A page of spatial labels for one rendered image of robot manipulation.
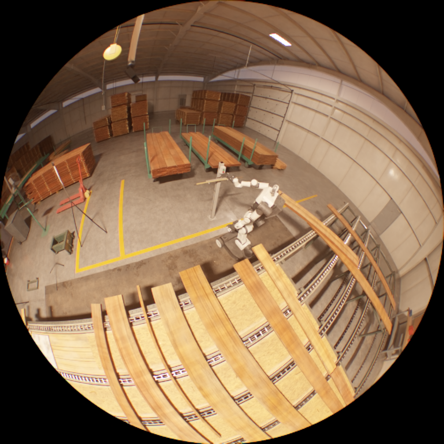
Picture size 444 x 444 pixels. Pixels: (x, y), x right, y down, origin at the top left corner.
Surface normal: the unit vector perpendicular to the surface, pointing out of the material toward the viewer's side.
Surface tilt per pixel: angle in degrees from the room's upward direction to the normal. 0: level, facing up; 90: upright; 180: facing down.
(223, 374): 0
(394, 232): 89
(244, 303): 0
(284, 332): 0
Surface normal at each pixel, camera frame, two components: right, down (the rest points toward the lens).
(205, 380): 0.16, -0.63
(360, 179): -0.85, 0.26
